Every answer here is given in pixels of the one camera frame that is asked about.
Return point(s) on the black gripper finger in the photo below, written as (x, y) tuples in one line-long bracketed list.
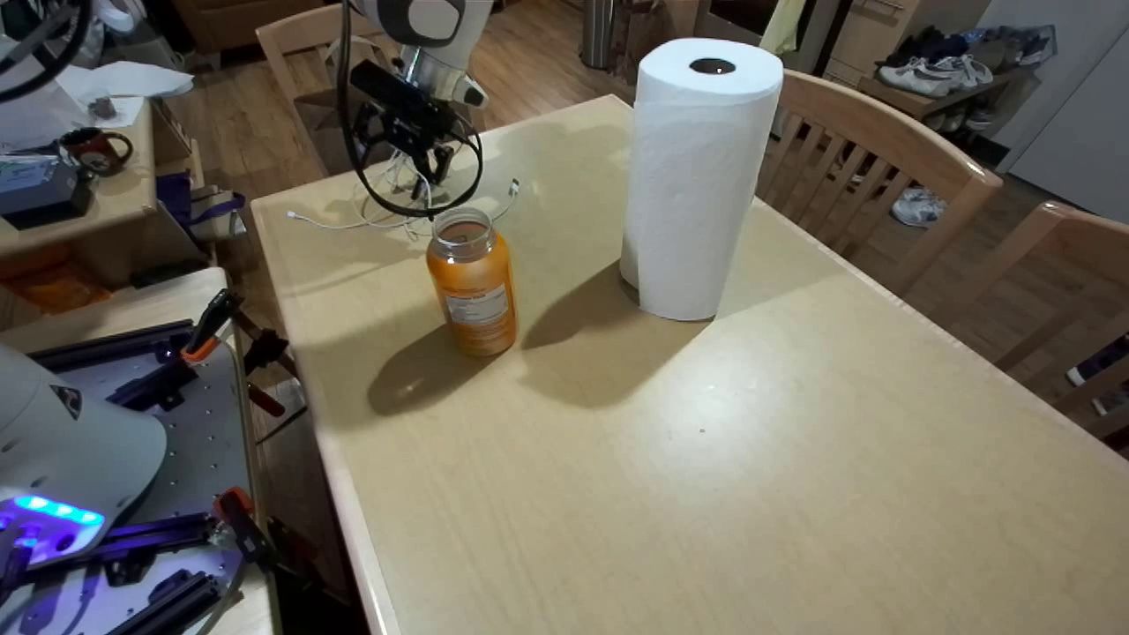
[(410, 165), (441, 165)]

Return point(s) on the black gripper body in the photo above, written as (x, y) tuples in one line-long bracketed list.
[(424, 115)]

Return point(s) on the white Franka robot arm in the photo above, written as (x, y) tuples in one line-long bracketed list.
[(70, 447)]

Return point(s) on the orange juice bottle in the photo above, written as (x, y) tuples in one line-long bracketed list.
[(474, 294)]

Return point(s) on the light wooden slat chair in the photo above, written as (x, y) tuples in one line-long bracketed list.
[(869, 128), (1061, 235), (288, 38)]

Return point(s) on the grey metal bin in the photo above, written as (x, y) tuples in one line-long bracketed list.
[(602, 28)]

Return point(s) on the small black clamp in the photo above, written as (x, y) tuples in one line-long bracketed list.
[(272, 359)]

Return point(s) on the white paper towel roll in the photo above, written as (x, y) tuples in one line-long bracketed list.
[(694, 176)]

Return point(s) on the white paper sheet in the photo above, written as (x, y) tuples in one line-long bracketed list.
[(123, 87)]

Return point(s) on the black orange bar clamp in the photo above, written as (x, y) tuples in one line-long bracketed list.
[(179, 363), (246, 522)]

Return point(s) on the grey robot mounting plate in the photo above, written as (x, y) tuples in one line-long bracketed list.
[(197, 435)]

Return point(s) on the black electronic device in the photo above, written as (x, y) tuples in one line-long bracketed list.
[(39, 189)]

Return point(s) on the white sneaker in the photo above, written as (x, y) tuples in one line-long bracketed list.
[(917, 205), (937, 75)]

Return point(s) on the wooden shoe rack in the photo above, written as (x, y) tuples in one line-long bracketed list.
[(938, 99)]

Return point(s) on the dark grey shoe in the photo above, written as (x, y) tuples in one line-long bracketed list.
[(937, 42)]

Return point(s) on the white door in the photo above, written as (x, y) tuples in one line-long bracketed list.
[(1082, 119)]

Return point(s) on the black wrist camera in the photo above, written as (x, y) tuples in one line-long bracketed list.
[(370, 87)]

